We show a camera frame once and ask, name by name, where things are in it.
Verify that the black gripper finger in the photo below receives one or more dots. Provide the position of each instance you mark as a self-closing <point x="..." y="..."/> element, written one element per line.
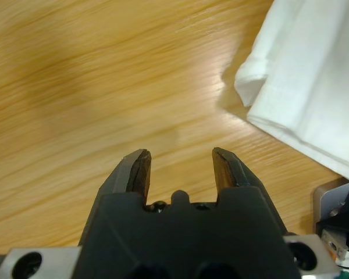
<point x="235" y="171"/>
<point x="133" y="174"/>

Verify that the white t-shirt with small logo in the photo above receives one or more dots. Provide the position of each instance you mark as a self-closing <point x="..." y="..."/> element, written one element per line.
<point x="308" y="72"/>

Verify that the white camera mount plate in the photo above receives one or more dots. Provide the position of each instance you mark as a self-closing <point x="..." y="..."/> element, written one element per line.
<point x="328" y="197"/>

